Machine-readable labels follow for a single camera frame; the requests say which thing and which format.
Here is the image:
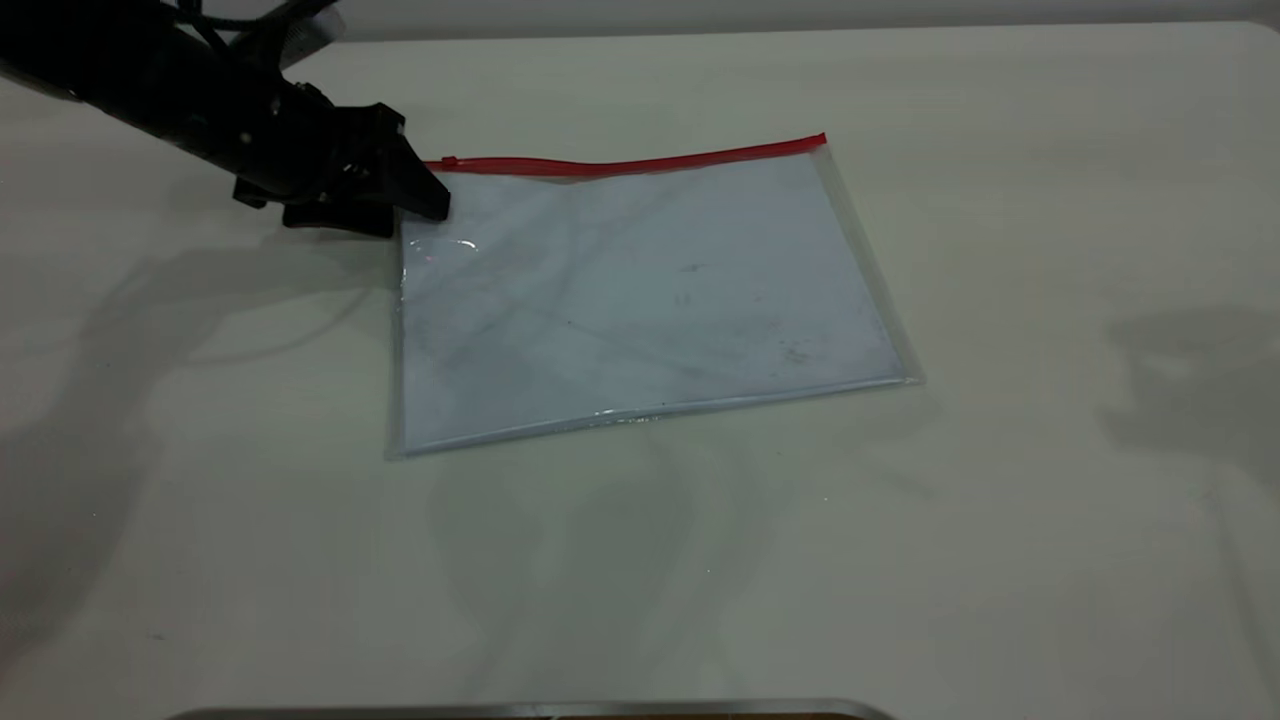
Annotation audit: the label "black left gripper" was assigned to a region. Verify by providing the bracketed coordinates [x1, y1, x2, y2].
[232, 85, 452, 239]

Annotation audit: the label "grey metal strip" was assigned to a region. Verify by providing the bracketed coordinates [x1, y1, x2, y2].
[165, 698, 899, 720]

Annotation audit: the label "clear plastic zipper bag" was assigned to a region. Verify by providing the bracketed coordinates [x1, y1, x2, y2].
[385, 133, 926, 461]

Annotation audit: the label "white paper sheets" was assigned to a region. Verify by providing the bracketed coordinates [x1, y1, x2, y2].
[398, 155, 907, 453]

